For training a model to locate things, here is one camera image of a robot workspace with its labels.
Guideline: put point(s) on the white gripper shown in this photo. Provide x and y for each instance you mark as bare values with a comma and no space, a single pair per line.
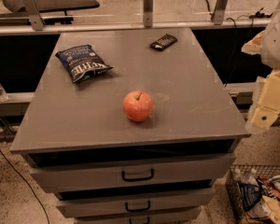
277,44

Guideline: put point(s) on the blue chip bag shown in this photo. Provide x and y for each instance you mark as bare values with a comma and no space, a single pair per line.
82,62

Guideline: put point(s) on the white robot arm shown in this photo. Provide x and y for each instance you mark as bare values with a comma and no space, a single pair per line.
267,45

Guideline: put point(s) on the blue snack bag in basket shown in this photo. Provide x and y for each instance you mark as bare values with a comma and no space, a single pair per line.
251,195

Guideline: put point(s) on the black calculator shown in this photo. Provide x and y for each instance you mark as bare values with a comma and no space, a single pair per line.
163,43

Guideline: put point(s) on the red apple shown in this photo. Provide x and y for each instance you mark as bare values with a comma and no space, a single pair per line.
137,106

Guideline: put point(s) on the grey drawer cabinet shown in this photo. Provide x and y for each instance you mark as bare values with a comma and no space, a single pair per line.
121,133

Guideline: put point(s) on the black wire basket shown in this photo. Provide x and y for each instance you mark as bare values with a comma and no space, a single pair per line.
267,177

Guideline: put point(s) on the bottom drawer with black handle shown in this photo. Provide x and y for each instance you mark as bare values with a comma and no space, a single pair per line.
181,215

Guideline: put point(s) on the drawer with black handle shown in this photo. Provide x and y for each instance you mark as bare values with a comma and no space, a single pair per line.
169,200
181,215
132,173

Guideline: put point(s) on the right metal bracket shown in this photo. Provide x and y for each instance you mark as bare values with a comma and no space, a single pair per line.
219,12

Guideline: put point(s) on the metal bracket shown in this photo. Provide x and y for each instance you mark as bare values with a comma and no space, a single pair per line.
33,14
148,13
219,12

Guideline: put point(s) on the middle metal bracket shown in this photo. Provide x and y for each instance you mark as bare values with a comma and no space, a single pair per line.
148,13

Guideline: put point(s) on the middle drawer with black handle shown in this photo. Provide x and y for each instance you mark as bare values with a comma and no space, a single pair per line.
169,200

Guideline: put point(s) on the top drawer with black handle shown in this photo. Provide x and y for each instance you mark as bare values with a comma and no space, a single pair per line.
132,173

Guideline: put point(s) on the left metal bracket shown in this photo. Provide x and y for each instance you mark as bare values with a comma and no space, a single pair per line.
33,14

